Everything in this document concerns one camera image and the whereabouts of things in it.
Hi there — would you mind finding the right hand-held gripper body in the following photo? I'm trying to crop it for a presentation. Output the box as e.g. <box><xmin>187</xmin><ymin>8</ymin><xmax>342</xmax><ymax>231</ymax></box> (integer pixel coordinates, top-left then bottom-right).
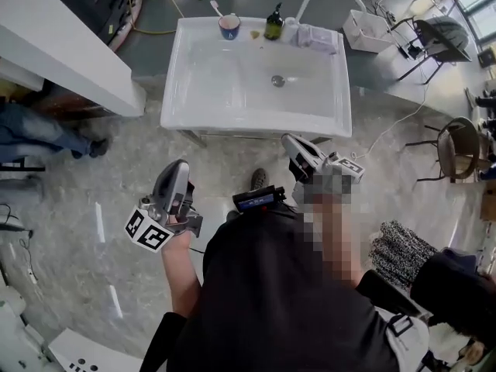
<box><xmin>290</xmin><ymin>156</ymin><xmax>366</xmax><ymax>208</ymax></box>

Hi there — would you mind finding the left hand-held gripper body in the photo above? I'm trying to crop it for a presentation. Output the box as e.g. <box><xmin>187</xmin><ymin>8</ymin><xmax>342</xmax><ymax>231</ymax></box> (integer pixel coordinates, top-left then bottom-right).
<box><xmin>124</xmin><ymin>180</ymin><xmax>205</xmax><ymax>253</ymax></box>

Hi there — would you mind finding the blue cup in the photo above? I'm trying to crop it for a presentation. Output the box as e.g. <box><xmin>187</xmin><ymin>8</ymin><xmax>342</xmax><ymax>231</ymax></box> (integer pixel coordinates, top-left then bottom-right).
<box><xmin>218</xmin><ymin>12</ymin><xmax>242</xmax><ymax>41</ymax></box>

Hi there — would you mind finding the person's right forearm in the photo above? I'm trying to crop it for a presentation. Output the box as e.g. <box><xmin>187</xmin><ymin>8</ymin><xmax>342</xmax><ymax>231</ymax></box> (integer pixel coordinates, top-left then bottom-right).
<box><xmin>298</xmin><ymin>191</ymin><xmax>364</xmax><ymax>287</ymax></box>

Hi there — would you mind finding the person's left forearm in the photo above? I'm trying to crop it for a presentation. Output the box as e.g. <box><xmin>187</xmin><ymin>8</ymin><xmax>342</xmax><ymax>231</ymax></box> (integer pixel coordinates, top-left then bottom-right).
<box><xmin>160</xmin><ymin>232</ymin><xmax>205</xmax><ymax>320</ymax></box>

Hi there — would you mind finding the person's left hand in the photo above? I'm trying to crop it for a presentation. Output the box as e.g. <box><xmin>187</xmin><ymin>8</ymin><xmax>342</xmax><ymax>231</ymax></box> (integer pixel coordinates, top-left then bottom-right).
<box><xmin>169</xmin><ymin>201</ymin><xmax>190</xmax><ymax>226</ymax></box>

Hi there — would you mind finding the person's right shoe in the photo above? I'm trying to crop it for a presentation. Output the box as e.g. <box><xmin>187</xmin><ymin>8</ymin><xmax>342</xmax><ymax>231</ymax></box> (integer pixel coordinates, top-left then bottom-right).
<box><xmin>250</xmin><ymin>167</ymin><xmax>270</xmax><ymax>191</ymax></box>

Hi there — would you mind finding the black display box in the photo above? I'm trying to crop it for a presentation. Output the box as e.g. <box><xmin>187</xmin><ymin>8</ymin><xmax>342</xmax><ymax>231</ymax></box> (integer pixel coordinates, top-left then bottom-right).
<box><xmin>231</xmin><ymin>185</ymin><xmax>287</xmax><ymax>213</ymax></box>

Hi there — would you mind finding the white sink basin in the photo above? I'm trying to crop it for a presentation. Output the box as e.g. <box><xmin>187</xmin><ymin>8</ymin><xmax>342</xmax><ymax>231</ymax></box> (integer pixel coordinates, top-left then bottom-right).
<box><xmin>160</xmin><ymin>16</ymin><xmax>353</xmax><ymax>140</ymax></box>

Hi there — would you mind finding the clear plastic box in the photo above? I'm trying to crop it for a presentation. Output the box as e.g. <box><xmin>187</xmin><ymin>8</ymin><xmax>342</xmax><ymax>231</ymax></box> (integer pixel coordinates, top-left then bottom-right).
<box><xmin>296</xmin><ymin>24</ymin><xmax>339</xmax><ymax>55</ymax></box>

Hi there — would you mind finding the black wicker chair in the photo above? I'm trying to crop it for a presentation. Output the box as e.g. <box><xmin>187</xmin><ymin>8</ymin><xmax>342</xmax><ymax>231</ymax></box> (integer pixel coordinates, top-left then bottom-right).
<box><xmin>405</xmin><ymin>116</ymin><xmax>490</xmax><ymax>184</ymax></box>

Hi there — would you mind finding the dark soap bottle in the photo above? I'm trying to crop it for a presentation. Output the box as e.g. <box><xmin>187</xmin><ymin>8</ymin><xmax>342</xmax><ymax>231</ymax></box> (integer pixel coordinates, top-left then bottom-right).
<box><xmin>263</xmin><ymin>2</ymin><xmax>286</xmax><ymax>41</ymax></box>

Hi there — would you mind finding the white box with black dots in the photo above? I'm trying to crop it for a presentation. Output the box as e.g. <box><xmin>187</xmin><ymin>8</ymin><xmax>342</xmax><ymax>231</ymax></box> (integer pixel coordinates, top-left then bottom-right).
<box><xmin>47</xmin><ymin>326</ymin><xmax>145</xmax><ymax>372</ymax></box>

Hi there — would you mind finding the white plastic bin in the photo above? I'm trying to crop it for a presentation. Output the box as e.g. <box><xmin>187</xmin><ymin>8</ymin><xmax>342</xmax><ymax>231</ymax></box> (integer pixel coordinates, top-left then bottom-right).
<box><xmin>342</xmin><ymin>9</ymin><xmax>394</xmax><ymax>54</ymax></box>

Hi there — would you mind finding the person's black top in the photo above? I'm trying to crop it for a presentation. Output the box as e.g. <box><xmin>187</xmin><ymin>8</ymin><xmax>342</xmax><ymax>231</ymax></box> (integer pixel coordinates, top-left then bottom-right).
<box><xmin>141</xmin><ymin>207</ymin><xmax>427</xmax><ymax>372</ymax></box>

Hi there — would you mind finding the white counter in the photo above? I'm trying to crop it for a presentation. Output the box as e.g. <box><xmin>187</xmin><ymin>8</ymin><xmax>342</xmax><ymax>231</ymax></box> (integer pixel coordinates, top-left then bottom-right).
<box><xmin>0</xmin><ymin>1</ymin><xmax>147</xmax><ymax>119</ymax></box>

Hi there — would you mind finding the pink rimmed board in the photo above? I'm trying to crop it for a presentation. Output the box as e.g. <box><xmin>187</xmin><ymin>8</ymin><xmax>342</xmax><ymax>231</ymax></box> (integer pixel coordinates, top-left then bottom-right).
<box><xmin>107</xmin><ymin>0</ymin><xmax>144</xmax><ymax>53</ymax></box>

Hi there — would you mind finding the dark folding table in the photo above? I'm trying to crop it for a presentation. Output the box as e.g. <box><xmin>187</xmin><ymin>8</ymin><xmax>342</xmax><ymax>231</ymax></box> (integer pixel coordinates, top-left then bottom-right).
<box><xmin>390</xmin><ymin>15</ymin><xmax>474</xmax><ymax>84</ymax></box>

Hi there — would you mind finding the white cable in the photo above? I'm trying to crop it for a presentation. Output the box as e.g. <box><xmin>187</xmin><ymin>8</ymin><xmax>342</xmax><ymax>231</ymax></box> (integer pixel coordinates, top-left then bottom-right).
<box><xmin>350</xmin><ymin>98</ymin><xmax>427</xmax><ymax>161</ymax></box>

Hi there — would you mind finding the grey backpack strap with buckle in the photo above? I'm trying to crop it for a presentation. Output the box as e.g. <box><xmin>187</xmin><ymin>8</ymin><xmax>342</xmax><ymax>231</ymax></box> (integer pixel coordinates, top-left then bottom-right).
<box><xmin>385</xmin><ymin>312</ymin><xmax>430</xmax><ymax>372</ymax></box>

